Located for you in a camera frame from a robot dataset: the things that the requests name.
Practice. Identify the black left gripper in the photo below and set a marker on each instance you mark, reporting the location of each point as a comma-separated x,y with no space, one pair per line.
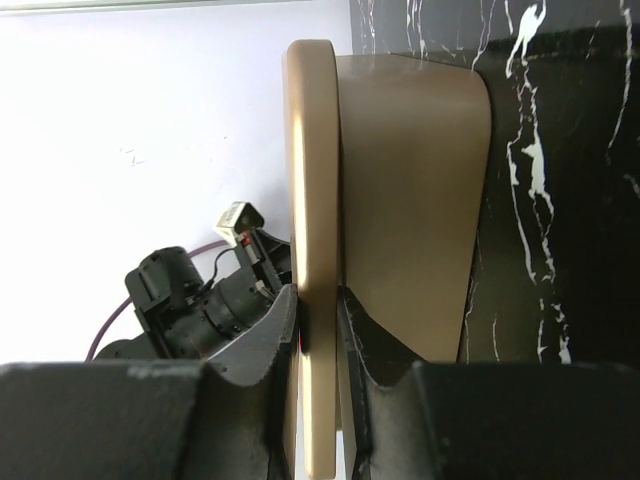
185,317

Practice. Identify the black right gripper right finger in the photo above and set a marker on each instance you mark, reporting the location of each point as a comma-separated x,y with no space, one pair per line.
406,418

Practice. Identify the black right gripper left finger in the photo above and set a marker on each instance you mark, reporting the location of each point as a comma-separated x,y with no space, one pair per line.
229,417

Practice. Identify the brown chocolate box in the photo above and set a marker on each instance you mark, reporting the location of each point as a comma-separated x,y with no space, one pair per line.
415,144

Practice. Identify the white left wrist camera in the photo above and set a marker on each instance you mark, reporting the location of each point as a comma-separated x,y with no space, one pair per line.
237,219

